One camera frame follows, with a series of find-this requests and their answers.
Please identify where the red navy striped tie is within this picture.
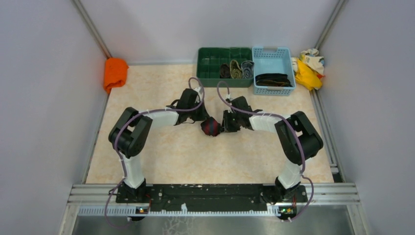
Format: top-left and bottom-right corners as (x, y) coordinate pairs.
(200, 117), (222, 137)

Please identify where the green compartment organizer tray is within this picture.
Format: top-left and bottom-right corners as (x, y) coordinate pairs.
(196, 47), (253, 88)

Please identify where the light blue plastic basket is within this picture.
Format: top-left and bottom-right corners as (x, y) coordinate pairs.
(252, 47), (296, 96)

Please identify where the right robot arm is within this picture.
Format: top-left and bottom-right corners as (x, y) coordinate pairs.
(222, 96), (323, 202)

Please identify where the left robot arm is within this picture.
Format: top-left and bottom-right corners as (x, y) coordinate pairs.
(108, 87), (209, 203)

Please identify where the dark brown rolled tie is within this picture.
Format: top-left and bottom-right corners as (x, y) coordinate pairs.
(219, 63), (231, 79)

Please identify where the olive rolled tie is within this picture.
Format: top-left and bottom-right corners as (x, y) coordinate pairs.
(230, 60), (242, 79)

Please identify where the black tie in basket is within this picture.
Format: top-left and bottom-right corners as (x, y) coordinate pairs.
(255, 73), (292, 87)

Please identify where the grey rolled tie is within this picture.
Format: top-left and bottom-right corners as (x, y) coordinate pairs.
(241, 60), (254, 79)

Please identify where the orange folded cloth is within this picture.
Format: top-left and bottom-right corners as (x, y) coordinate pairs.
(103, 58), (129, 94)

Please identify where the yellow crumpled cloth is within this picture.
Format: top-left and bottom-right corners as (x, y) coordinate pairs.
(295, 58), (323, 91)

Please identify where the white patterned crumpled cloth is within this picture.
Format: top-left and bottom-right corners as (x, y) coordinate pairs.
(291, 48), (325, 75)

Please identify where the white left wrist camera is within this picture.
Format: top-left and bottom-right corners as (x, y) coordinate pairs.
(193, 86), (205, 103)

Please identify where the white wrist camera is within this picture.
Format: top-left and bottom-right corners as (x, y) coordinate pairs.
(193, 86), (205, 103)
(225, 94), (233, 113)

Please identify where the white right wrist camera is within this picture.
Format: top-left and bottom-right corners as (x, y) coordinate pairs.
(225, 94), (233, 113)

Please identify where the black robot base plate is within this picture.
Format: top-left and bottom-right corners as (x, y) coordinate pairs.
(115, 184), (308, 212)

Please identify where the white slotted cable duct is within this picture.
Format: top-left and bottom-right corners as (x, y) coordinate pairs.
(78, 206), (281, 217)

